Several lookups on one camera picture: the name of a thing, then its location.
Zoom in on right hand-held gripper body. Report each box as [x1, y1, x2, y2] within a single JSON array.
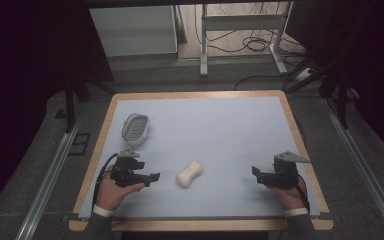
[[255, 150, 311, 190]]

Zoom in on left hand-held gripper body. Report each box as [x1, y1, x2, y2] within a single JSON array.
[[110, 149, 152, 188]]

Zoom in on white soap bar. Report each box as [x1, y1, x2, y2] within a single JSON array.
[[175, 160, 205, 189]]

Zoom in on white soap dish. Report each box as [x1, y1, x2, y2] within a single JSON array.
[[121, 113, 151, 146]]

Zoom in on person's right hand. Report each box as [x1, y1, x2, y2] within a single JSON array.
[[268, 175, 309, 212]]

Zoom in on person's left hand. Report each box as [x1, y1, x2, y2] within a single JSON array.
[[94, 163, 146, 212]]

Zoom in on light blue table mat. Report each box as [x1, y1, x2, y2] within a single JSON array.
[[78, 96, 321, 220]]

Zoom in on black stand leg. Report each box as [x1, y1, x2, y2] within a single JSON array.
[[63, 78, 91, 134]]

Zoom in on black tripod stand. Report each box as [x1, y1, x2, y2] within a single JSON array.
[[284, 6, 374, 129]]

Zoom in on white cabinet panel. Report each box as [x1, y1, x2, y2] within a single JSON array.
[[89, 4, 178, 58]]

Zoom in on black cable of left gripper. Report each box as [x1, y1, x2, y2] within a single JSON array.
[[91, 152, 119, 211]]

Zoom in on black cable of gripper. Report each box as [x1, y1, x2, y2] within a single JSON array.
[[297, 173, 312, 213], [91, 152, 119, 211]]

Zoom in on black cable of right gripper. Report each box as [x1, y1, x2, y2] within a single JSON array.
[[297, 173, 312, 213]]

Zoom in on aluminium rail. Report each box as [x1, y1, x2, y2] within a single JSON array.
[[323, 98, 384, 239], [15, 119, 83, 240]]

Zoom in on black cables on floor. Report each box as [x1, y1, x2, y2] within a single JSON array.
[[194, 3, 309, 91]]

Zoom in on white metal desk frame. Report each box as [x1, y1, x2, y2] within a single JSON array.
[[199, 1, 294, 78]]

